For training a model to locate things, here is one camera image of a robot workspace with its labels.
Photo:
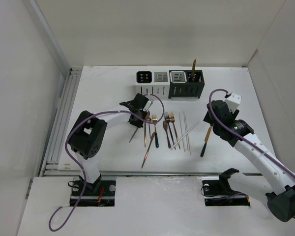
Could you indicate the large copper spoon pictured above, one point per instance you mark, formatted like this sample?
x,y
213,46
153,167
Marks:
x,y
145,128

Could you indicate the gold fork dark handle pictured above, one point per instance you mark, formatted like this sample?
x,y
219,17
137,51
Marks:
x,y
154,120

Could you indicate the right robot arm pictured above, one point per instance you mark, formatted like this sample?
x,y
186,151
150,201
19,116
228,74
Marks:
x,y
277,191

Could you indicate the white chopstick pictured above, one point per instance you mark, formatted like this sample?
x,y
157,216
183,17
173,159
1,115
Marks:
x,y
175,144

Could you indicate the aluminium rail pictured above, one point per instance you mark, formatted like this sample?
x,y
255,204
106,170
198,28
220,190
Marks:
x,y
57,173
56,139

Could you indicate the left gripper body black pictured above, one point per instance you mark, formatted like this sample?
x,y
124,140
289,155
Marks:
x,y
138,123

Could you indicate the white utensil holder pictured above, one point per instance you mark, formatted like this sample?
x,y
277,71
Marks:
x,y
153,82

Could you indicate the gold knife black handle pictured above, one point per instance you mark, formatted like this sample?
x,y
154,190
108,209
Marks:
x,y
206,141

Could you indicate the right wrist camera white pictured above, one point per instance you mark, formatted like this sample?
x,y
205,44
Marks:
x,y
233,101

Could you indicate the small copper spoon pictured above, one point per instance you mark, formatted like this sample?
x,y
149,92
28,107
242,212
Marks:
x,y
149,120

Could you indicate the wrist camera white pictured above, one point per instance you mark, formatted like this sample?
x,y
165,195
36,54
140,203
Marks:
x,y
233,101
148,104

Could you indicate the front aluminium rail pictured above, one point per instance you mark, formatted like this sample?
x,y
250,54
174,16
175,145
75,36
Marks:
x,y
57,173

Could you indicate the aluminium rail left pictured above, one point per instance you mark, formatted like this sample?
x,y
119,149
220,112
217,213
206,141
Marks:
x,y
56,139

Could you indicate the metal chopstick right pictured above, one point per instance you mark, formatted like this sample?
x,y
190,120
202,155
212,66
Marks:
x,y
187,135

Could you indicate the copper knife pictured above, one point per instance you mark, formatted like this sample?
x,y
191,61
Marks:
x,y
148,149

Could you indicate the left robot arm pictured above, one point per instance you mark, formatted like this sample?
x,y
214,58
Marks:
x,y
87,134

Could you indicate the copper fork right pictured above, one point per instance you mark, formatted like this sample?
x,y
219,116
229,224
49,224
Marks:
x,y
172,120

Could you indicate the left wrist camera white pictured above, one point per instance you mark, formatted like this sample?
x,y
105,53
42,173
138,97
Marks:
x,y
148,104

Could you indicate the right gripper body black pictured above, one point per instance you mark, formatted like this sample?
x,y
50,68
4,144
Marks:
x,y
215,127

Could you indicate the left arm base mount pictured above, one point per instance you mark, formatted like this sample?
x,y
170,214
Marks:
x,y
99,194

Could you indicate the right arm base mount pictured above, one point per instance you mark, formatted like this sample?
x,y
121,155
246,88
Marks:
x,y
218,193

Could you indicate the black fork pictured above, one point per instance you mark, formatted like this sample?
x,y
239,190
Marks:
x,y
167,121

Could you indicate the black utensil holder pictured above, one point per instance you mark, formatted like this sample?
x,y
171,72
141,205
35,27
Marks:
x,y
185,84

